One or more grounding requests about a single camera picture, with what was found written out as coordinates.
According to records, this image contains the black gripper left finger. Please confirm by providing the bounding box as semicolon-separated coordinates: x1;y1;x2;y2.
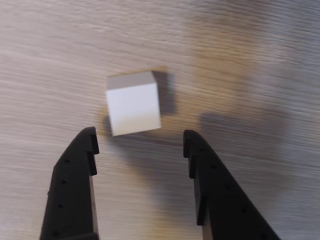
39;126;100;240

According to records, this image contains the white cube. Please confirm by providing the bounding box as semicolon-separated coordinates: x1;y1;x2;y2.
105;70;161;137

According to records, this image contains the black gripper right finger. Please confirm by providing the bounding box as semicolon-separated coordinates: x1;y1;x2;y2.
183;129;281;240

